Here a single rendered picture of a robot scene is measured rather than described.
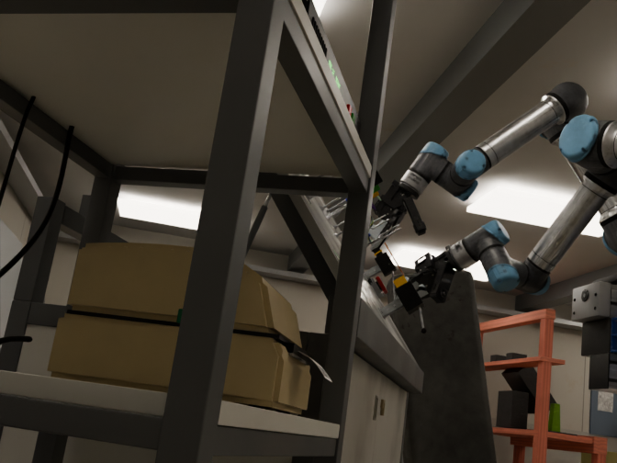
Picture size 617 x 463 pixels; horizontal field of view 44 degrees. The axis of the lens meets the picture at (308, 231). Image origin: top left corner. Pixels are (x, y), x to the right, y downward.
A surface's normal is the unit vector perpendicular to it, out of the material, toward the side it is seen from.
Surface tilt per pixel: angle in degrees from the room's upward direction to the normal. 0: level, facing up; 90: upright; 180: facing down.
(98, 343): 90
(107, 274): 90
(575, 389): 90
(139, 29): 180
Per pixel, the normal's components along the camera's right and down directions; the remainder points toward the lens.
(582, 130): -0.84, -0.28
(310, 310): 0.19, -0.22
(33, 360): -0.23, -0.28
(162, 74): -0.14, 0.96
